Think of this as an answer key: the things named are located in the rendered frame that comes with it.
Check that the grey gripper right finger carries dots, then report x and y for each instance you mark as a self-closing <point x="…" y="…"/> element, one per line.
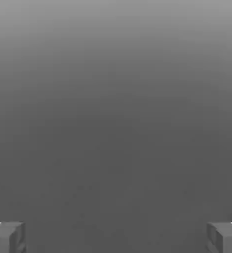
<point x="228" y="240"/>

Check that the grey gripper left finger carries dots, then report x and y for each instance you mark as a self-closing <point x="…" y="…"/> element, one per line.
<point x="3" y="239"/>

